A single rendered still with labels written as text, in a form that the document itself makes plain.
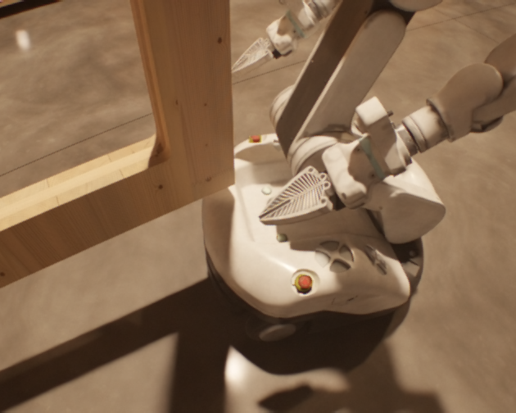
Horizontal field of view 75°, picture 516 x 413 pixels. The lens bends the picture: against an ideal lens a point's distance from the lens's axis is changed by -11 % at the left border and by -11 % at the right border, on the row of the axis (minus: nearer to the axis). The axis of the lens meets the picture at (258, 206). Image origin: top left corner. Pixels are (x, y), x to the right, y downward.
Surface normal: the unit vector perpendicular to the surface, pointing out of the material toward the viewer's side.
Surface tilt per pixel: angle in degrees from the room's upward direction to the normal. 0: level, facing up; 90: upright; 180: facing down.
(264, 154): 0
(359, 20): 70
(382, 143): 76
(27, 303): 0
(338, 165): 43
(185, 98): 90
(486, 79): 32
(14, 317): 0
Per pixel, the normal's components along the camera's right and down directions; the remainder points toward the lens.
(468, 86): -0.61, -0.29
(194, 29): 0.51, 0.68
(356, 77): 0.23, 0.76
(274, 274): -0.24, -0.18
